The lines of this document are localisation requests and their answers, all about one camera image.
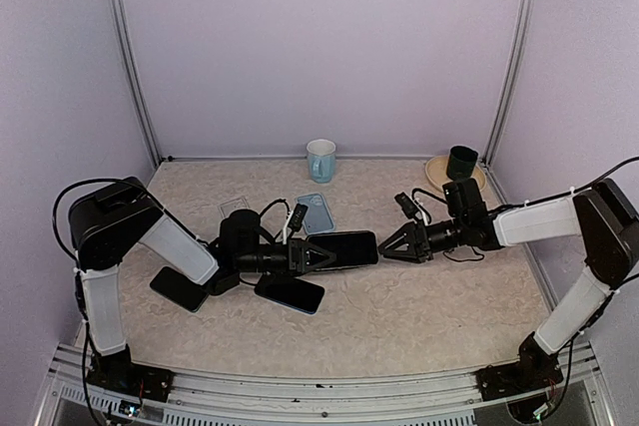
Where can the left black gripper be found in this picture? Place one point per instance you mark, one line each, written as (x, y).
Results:
(297, 258)

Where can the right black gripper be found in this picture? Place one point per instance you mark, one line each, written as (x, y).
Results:
(418, 250)

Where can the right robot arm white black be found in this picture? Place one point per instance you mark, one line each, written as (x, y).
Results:
(452, 315)

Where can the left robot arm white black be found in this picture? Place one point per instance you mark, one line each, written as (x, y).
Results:
(121, 217)

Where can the light blue phone case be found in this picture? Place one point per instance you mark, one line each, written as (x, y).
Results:
(318, 218)

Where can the black phone blue edge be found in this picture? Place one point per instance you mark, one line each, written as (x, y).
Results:
(292, 292)

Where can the clear phone case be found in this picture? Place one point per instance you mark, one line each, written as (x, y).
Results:
(228, 207)

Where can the black phone left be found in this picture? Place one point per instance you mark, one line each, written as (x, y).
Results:
(177, 288)

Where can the beige plate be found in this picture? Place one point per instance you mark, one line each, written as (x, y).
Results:
(435, 172)

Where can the dark green cup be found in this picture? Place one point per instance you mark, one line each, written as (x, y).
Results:
(461, 162)

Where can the light blue mug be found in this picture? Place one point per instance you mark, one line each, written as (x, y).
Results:
(321, 160)

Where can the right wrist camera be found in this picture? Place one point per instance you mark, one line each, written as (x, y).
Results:
(412, 209)

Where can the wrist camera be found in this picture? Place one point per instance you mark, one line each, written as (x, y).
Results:
(412, 209)
(294, 222)

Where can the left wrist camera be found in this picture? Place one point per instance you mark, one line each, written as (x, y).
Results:
(294, 222)

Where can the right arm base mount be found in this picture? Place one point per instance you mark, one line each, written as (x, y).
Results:
(534, 369)

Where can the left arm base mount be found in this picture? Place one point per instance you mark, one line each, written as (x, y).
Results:
(118, 373)

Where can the right aluminium frame post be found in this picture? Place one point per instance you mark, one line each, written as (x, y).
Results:
(507, 91)

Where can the aluminium frame post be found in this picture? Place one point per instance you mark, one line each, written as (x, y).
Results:
(507, 91)
(135, 87)

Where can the left aluminium frame post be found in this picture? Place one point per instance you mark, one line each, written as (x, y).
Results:
(135, 87)

